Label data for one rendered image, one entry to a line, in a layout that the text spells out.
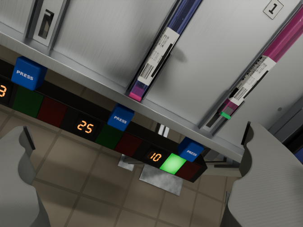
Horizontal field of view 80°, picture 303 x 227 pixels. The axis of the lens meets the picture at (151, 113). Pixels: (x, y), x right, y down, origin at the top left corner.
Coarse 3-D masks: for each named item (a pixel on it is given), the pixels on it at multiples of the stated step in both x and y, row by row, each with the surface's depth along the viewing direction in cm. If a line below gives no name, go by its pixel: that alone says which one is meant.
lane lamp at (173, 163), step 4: (172, 156) 28; (176, 156) 28; (168, 160) 29; (172, 160) 29; (176, 160) 29; (180, 160) 29; (184, 160) 29; (164, 164) 29; (168, 164) 29; (172, 164) 29; (176, 164) 29; (180, 164) 29; (160, 168) 29; (164, 168) 29; (168, 168) 29; (172, 168) 29; (176, 168) 29; (168, 172) 30; (172, 172) 30
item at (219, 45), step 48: (0, 0) 17; (48, 0) 17; (96, 0) 17; (144, 0) 18; (240, 0) 18; (288, 0) 18; (48, 48) 18; (96, 48) 19; (144, 48) 20; (192, 48) 20; (240, 48) 20; (144, 96) 21; (192, 96) 23; (288, 96) 23; (240, 144) 27
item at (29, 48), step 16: (0, 32) 16; (16, 32) 18; (16, 48) 17; (32, 48) 17; (48, 64) 18; (64, 64) 18; (80, 64) 20; (80, 80) 19; (96, 80) 19; (112, 96) 20; (128, 96) 20; (144, 112) 21; (160, 112) 21; (176, 128) 22; (192, 128) 23; (208, 144) 24; (224, 144) 25; (240, 160) 25
